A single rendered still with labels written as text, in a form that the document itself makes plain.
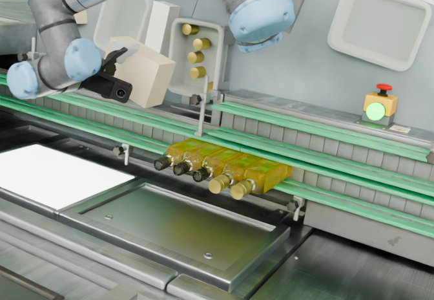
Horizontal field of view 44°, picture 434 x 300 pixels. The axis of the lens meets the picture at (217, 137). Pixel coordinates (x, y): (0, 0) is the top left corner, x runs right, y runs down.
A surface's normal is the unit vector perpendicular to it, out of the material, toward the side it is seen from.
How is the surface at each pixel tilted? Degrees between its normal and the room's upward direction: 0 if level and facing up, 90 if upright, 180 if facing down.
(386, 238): 0
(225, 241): 90
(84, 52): 90
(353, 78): 0
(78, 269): 0
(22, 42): 90
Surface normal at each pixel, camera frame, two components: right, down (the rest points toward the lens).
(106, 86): 0.04, 0.38
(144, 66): -0.47, 0.19
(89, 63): 0.82, -0.25
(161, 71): 0.81, 0.48
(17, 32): 0.87, 0.24
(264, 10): -0.01, 0.13
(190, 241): 0.12, -0.95
